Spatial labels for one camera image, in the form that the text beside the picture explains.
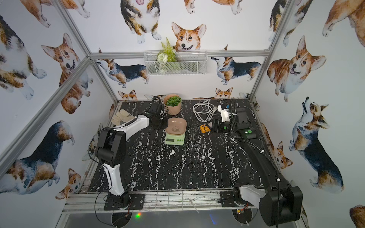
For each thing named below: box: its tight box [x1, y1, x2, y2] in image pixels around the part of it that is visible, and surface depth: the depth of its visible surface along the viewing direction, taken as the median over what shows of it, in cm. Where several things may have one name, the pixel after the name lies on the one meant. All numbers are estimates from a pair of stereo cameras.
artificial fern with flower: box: [155, 37, 178, 71], surface depth 84 cm
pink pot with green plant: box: [163, 94, 183, 116], surface depth 105 cm
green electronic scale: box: [164, 133, 186, 146], surface depth 97 cm
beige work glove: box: [111, 109, 136, 127], surface depth 112 cm
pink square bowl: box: [165, 117, 187, 135], surface depth 100 cm
